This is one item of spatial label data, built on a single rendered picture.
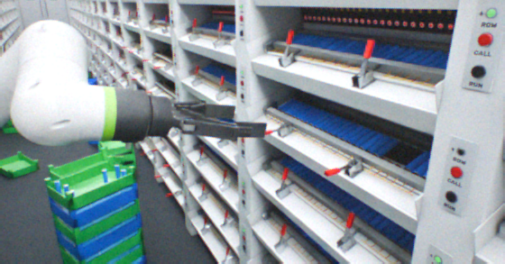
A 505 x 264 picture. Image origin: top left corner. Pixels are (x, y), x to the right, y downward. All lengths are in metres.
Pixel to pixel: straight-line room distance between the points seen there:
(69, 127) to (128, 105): 0.09
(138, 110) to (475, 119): 0.51
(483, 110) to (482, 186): 0.11
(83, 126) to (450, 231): 0.60
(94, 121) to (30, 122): 0.08
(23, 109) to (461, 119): 0.63
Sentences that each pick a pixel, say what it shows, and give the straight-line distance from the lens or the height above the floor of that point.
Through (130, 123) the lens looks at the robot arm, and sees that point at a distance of 0.60.
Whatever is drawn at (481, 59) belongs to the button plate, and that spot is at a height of 1.19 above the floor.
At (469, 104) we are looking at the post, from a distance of 0.59.
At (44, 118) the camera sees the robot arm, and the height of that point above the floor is 1.11.
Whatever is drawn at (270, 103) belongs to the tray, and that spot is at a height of 0.95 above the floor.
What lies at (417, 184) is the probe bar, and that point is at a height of 0.94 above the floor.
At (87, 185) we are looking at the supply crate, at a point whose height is 0.48.
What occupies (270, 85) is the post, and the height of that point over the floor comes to 1.01.
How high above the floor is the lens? 1.27
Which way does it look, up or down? 19 degrees down
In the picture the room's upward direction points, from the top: straight up
